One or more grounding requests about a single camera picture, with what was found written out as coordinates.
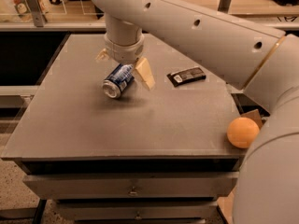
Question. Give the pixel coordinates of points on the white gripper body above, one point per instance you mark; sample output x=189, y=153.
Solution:
x=124, y=52

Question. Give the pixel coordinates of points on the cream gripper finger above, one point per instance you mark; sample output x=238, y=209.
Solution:
x=102, y=55
x=143, y=74

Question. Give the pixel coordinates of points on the blue pepsi can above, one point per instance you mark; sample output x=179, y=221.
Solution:
x=118, y=80

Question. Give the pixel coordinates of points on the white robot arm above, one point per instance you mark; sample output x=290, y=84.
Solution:
x=263, y=62

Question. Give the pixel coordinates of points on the grey drawer cabinet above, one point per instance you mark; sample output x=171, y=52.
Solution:
x=152, y=156

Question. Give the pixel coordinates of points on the white plastic bag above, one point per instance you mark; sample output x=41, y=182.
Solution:
x=18, y=10

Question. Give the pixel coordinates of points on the orange fruit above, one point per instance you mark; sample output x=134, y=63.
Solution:
x=241, y=132

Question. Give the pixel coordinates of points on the cardboard box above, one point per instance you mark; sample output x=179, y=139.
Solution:
x=226, y=203

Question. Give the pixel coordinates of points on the grey metal bracket left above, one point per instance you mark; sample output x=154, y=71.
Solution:
x=37, y=14

